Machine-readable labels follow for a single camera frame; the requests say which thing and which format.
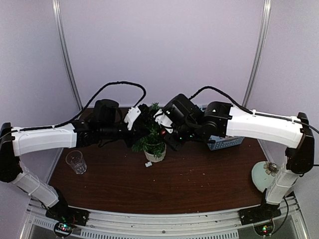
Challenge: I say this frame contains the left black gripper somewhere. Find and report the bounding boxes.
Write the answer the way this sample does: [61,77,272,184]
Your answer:
[99,121,150,147]

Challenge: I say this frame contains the small green christmas tree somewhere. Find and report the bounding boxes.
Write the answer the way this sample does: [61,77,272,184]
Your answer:
[132,103,164,152]

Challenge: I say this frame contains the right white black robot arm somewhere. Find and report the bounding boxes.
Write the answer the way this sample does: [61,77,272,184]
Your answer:
[155,99,315,220]

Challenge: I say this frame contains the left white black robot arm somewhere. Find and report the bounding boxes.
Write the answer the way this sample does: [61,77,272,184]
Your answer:
[0,100,149,221]

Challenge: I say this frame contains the white tree pot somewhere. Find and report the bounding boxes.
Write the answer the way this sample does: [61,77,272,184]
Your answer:
[144,143,166,163]

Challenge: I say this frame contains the blue plastic basket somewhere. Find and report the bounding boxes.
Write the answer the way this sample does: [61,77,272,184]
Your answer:
[199,102,245,151]

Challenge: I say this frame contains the clear drinking glass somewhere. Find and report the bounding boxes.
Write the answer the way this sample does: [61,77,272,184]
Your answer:
[65,150,87,175]

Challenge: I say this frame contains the pale green floral plate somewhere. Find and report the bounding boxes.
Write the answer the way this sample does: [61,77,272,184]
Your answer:
[251,161,280,193]

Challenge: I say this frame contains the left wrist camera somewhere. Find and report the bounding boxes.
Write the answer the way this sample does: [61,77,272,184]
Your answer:
[124,104,149,130]

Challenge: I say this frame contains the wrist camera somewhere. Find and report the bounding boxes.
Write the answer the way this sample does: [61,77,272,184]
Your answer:
[154,94,200,128]
[124,104,149,130]

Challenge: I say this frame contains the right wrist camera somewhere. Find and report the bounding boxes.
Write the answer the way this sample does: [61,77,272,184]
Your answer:
[154,94,200,128]

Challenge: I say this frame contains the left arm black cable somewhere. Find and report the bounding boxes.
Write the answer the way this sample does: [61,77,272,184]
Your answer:
[14,81,147,132]

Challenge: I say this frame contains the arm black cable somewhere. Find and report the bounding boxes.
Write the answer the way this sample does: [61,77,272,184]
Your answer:
[189,86,319,132]
[14,81,147,132]

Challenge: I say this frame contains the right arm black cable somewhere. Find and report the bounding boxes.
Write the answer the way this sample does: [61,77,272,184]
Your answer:
[189,86,319,132]

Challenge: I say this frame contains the front aluminium rail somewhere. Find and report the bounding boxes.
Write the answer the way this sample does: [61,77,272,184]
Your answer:
[19,191,310,239]

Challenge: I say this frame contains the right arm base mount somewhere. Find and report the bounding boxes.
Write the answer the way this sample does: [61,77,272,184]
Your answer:
[238,206,281,237]

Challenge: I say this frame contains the left aluminium frame post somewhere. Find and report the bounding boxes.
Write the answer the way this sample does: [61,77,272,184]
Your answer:
[52,0,83,110]

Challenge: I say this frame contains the aluminium frame post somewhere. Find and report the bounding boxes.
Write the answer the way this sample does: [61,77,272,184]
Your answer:
[242,0,272,107]
[52,0,83,110]

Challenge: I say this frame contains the right aluminium frame post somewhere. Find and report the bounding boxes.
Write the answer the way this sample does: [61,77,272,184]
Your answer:
[242,0,272,107]

